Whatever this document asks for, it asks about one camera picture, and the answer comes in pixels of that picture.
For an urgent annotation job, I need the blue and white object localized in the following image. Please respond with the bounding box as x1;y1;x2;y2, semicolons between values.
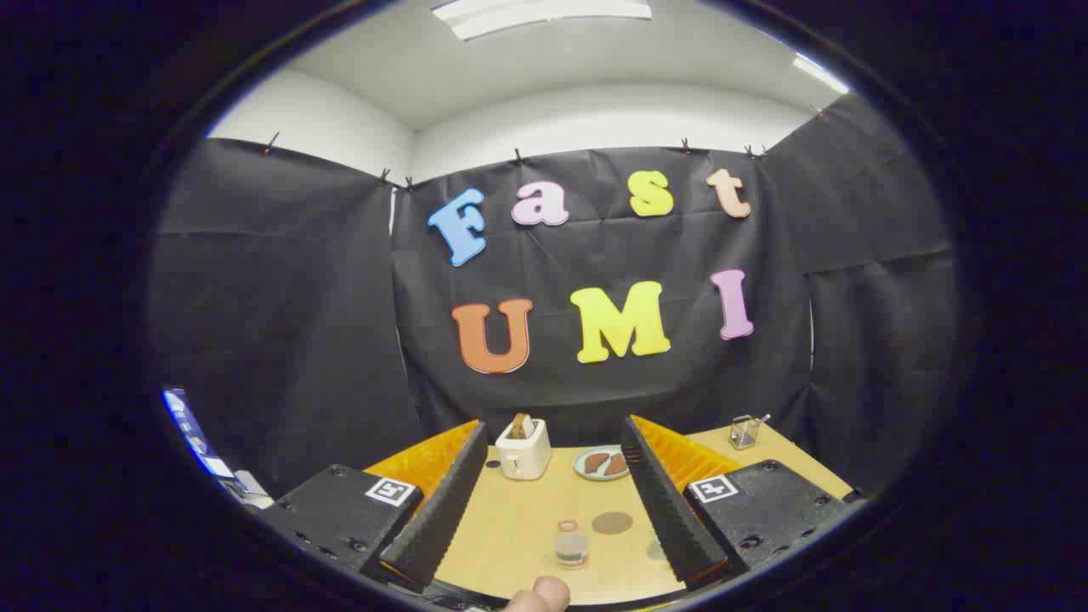
161;387;273;511

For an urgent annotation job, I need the clear plastic juice bottle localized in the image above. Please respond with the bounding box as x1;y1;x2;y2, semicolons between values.
555;518;590;570

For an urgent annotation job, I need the white toaster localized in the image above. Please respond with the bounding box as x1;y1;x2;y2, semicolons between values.
495;418;552;481

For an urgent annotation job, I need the wooden table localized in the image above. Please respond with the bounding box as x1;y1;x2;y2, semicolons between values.
432;421;855;606

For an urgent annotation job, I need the pale green plate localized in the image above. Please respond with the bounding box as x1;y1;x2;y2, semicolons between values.
573;445;632;482

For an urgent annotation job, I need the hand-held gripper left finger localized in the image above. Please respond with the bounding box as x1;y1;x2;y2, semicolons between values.
253;419;490;594

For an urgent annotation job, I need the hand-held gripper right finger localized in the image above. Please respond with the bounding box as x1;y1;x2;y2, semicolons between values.
620;414;855;592

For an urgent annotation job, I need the large ceiling light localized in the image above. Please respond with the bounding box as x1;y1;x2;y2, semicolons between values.
431;0;653;42

